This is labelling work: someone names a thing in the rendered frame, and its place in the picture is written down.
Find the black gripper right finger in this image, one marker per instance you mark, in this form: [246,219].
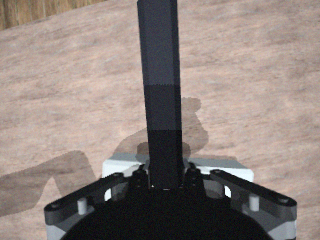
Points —
[275,212]

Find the grey frying pan with black handle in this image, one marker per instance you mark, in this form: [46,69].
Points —
[159,45]

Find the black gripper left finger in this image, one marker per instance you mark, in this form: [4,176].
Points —
[63,213]

